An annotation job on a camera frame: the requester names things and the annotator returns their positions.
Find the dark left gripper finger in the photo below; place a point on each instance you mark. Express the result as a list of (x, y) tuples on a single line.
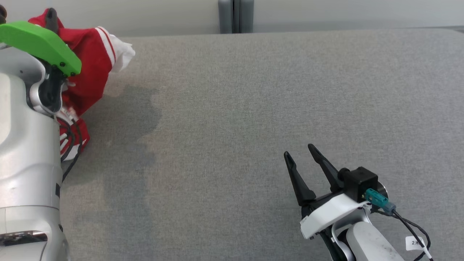
[(2, 15), (51, 20)]

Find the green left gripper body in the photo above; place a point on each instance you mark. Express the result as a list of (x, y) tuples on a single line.
[(40, 41)]

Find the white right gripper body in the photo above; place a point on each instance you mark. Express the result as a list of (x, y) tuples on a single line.
[(330, 214)]

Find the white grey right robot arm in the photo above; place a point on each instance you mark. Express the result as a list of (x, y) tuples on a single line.
[(369, 243)]

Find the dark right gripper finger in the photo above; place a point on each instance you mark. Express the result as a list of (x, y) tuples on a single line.
[(328, 168), (299, 185)]

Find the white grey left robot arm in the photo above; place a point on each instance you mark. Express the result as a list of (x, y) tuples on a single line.
[(25, 152)]

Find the red white basketball jersey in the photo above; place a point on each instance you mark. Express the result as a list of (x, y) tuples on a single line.
[(90, 65)]

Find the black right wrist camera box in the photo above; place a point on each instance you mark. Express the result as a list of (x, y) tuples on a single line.
[(359, 183)]

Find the grey partition post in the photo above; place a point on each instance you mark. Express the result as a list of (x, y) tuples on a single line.
[(235, 16)]

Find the teal right camera connector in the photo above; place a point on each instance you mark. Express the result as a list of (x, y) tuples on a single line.
[(377, 198)]

